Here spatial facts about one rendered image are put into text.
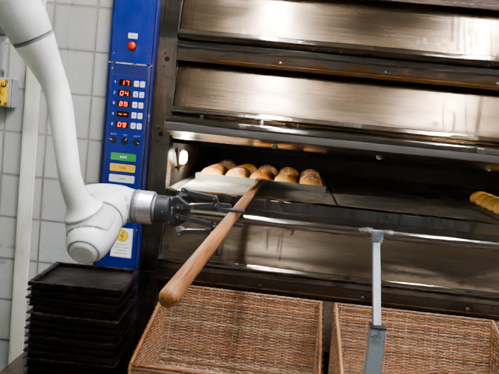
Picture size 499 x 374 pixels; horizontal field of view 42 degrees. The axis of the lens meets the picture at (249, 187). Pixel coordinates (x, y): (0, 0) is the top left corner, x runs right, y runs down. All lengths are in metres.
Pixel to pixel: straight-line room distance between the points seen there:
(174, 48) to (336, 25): 0.56
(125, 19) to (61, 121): 0.77
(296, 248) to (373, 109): 0.55
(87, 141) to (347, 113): 0.91
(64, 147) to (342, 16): 1.11
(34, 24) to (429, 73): 1.30
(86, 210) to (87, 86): 0.84
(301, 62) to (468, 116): 0.59
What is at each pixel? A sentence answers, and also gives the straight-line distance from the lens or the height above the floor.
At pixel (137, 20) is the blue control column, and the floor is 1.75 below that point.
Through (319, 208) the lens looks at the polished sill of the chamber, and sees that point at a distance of 2.27.
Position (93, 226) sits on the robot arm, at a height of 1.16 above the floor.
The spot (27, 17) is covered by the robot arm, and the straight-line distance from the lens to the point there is 1.61.
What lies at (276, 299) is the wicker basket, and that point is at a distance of 2.30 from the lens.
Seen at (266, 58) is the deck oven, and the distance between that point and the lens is 2.27.
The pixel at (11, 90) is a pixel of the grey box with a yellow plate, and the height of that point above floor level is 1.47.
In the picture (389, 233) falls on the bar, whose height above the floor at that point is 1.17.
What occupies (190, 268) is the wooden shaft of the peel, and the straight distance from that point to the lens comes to 1.09.
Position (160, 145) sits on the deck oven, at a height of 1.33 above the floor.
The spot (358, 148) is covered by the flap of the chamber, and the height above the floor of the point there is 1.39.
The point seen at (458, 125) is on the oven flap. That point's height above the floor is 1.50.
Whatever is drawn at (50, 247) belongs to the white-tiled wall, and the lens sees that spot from 2.46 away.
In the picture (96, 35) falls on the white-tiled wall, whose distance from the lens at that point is 2.38.
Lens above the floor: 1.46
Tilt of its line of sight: 6 degrees down
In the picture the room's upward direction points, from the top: 6 degrees clockwise
